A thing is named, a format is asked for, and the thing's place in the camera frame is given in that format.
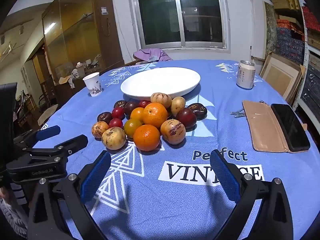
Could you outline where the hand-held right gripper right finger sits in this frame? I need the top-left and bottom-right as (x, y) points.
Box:
(209, 149), (294, 240)

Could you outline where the stack of blue patterned boxes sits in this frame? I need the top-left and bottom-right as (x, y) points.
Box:
(276, 27), (307, 64)

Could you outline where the large orange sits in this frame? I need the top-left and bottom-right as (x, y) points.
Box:
(143, 102), (168, 128)
(133, 124), (161, 152)

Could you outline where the chair with pale seat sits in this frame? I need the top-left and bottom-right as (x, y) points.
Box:
(37, 104), (59, 125)

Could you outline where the stack of red boxes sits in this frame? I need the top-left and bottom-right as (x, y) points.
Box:
(301, 6), (320, 32)

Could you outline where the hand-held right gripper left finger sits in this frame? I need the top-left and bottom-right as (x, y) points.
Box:
(27, 150), (112, 240)

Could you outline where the striped pepino melon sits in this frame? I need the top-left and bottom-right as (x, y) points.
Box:
(160, 119), (186, 145)

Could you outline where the large yellow pepino melon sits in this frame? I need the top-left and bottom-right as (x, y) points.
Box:
(101, 127), (127, 150)

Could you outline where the white oval plate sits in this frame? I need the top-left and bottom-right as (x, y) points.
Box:
(120, 67), (201, 101)

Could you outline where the white drink can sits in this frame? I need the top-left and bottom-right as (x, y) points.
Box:
(236, 60), (256, 90)

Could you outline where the wooden glass cabinet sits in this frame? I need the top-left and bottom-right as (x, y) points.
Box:
(41, 0), (125, 92)

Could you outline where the wooden chair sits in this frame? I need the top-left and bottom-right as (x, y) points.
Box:
(124, 59), (150, 67)

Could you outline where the sliding window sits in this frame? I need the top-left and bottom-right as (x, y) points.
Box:
(126, 0), (232, 53)

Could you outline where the green patterned panel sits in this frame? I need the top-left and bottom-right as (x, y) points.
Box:
(264, 1), (278, 58)

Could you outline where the yellow tomato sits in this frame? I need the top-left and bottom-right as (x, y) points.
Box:
(124, 119), (143, 139)

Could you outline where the white paper cup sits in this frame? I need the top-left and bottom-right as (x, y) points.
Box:
(83, 72), (103, 97)

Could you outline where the dark purple plum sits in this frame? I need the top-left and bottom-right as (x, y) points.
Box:
(124, 101), (139, 115)
(175, 107), (197, 129)

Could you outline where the purple garment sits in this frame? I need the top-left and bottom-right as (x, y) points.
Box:
(133, 48), (173, 62)

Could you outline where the cardboard box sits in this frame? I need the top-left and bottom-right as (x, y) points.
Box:
(259, 52), (307, 103)

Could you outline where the crumpled pale cloth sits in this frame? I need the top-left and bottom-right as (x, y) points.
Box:
(59, 73), (78, 88)

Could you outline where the white wall rod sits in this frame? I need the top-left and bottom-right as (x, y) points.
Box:
(250, 0), (255, 58)

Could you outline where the white metal rack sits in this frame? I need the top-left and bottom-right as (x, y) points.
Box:
(292, 0), (320, 110)

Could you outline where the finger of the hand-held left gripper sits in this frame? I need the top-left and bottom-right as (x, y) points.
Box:
(22, 134), (88, 159)
(14, 125), (61, 150)

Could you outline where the black smartphone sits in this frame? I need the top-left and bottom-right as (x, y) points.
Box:
(271, 103), (311, 153)

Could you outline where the small orange tomato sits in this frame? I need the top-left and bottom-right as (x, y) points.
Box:
(130, 107), (145, 123)

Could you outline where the tan pepino melon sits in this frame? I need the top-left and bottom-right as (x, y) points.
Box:
(91, 121), (109, 139)
(150, 92), (172, 108)
(171, 96), (186, 117)

